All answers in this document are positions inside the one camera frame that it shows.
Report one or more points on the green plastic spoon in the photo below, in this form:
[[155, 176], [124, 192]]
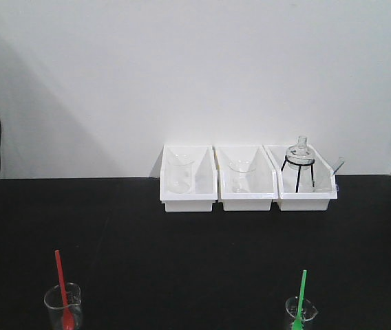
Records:
[[298, 323]]

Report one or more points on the red plastic spoon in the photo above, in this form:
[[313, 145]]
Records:
[[68, 319]]

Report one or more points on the glass beaker in left bin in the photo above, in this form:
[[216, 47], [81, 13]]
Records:
[[179, 173]]

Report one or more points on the left white storage bin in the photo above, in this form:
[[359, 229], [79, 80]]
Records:
[[204, 188]]

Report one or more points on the white storage bin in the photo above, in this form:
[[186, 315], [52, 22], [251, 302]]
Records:
[[264, 189], [204, 188], [308, 198]]

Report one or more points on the glass funnel in middle bin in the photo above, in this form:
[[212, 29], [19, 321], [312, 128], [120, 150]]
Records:
[[241, 176]]

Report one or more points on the middle white storage bin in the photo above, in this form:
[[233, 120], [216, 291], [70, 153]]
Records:
[[264, 189]]

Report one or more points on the round glass flask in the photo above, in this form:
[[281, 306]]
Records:
[[300, 153]]

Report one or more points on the right white storage bin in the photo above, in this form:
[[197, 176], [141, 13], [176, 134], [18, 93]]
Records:
[[308, 198]]

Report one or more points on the glass tube in right bin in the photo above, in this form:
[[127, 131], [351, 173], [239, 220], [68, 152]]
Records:
[[337, 165]]

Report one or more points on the right glass beaker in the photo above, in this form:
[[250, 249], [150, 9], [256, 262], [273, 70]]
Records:
[[309, 312]]

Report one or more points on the black wire tripod stand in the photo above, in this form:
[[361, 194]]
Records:
[[298, 173]]

